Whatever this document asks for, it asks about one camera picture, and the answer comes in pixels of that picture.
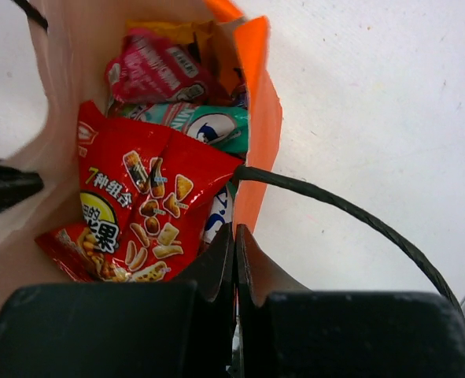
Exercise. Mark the teal Fox's candy bag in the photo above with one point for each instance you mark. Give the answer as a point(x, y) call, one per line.
point(224, 128)

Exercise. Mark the red nuts snack packet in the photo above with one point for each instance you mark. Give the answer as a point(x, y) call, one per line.
point(146, 192)

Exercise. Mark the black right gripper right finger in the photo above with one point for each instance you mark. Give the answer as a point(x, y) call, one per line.
point(288, 330)

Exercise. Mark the pink candy packet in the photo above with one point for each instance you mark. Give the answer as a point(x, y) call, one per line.
point(153, 69)

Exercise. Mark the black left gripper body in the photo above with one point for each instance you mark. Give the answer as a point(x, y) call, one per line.
point(16, 186)

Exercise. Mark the yellow potato chips bag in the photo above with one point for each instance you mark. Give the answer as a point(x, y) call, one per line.
point(207, 44)

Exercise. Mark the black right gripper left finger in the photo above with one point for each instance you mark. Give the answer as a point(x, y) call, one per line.
point(180, 328)

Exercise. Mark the purple Fox's candy bag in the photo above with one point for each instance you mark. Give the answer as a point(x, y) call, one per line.
point(240, 96)

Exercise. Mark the orange paper bag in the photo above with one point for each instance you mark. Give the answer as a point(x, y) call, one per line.
point(71, 54)

